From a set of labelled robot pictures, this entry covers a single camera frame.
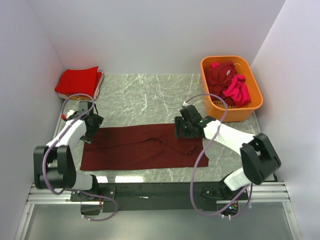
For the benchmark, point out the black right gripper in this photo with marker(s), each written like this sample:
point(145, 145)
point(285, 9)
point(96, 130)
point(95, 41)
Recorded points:
point(178, 127)

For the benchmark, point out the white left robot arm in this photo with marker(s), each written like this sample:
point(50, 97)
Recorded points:
point(53, 163)

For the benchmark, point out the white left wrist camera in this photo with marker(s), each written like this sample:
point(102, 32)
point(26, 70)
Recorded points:
point(69, 115)

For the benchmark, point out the dark maroon t shirt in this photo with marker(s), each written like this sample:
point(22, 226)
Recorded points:
point(140, 147)

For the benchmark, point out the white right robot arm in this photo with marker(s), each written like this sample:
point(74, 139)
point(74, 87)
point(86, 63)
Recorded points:
point(258, 156)

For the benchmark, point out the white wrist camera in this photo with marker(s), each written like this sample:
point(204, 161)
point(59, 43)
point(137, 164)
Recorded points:
point(69, 115)
point(184, 104)

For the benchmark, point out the crumpled maroon shirt in basket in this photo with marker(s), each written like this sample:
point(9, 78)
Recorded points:
point(220, 77)

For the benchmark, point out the aluminium frame rail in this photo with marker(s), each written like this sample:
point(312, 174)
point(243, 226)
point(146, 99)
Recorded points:
point(270, 216)

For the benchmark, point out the crumpled pink shirt in basket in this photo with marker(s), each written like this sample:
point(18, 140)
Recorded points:
point(237, 93)

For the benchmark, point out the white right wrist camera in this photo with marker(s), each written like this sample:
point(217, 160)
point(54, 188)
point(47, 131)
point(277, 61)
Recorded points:
point(184, 104)

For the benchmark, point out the folded red t shirt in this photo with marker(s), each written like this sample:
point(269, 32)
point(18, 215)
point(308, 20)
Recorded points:
point(78, 81)

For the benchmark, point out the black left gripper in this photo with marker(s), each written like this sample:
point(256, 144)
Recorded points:
point(86, 138)

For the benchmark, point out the orange plastic laundry basket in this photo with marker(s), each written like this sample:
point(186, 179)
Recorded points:
point(214, 104)

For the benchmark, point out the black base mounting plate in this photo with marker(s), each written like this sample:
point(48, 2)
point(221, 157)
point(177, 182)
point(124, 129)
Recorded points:
point(145, 196)

